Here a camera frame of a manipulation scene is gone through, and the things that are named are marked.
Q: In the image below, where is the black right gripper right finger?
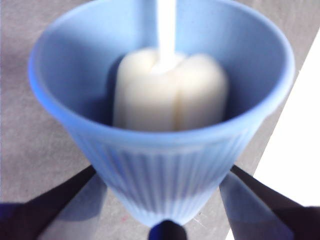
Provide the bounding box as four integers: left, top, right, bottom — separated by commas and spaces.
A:
219, 166, 320, 240

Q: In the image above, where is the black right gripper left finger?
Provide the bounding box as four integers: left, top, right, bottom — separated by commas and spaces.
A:
0, 166, 108, 240

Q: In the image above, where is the blue ribbed plastic cup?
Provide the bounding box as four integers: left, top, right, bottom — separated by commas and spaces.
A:
27, 0, 296, 228

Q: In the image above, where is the grey-handled sponge cup brush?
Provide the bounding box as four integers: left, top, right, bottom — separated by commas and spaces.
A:
112, 0, 230, 132

